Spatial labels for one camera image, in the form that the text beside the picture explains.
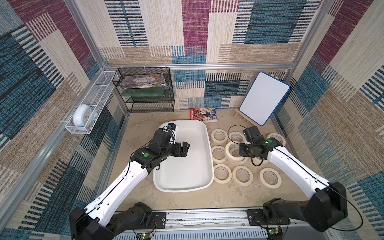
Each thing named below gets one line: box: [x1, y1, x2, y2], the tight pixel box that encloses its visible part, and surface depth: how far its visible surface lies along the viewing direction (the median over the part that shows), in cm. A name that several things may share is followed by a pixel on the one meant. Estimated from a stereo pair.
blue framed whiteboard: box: [239, 71, 291, 127], surface depth 94 cm
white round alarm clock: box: [72, 104, 98, 127], surface depth 64 cm
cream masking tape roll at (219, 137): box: [211, 128, 228, 146], surface depth 105 cm
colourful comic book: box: [190, 108, 218, 123], surface depth 117 cm
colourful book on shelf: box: [121, 73, 167, 89], surface depth 83 cm
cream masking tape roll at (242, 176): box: [232, 165, 254, 187], surface depth 88 cm
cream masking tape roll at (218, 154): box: [211, 145, 227, 163], surface depth 98 cm
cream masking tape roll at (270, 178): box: [259, 167, 282, 189], surface depth 85 cm
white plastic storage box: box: [153, 120, 215, 193], surface depth 92 cm
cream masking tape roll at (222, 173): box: [213, 163, 233, 184], surface depth 89 cm
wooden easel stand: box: [233, 108, 260, 128], surface depth 108 cm
